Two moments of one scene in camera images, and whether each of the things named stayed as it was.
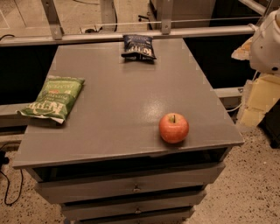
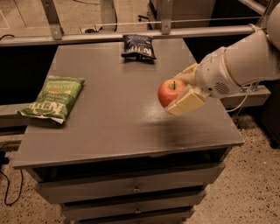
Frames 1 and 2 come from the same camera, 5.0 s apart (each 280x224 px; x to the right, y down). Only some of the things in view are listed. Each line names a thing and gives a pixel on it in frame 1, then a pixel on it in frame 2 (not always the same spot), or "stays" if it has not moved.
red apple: x=173 y=128 -> x=168 y=90
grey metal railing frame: x=58 y=36 stays
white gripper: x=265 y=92 -> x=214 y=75
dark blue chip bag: x=138 y=48 stays
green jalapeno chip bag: x=54 y=98 stays
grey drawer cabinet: x=108 y=163 stays
